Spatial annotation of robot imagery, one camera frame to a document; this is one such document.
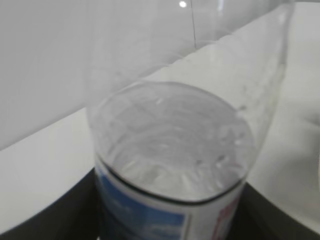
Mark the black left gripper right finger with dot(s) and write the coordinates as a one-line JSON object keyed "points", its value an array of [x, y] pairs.
{"points": [[256, 218]]}

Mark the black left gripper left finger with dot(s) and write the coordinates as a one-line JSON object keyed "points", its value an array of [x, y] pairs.
{"points": [[72, 217]]}

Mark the Nongfu Spring water bottle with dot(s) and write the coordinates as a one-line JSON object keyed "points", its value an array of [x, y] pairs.
{"points": [[180, 98]]}

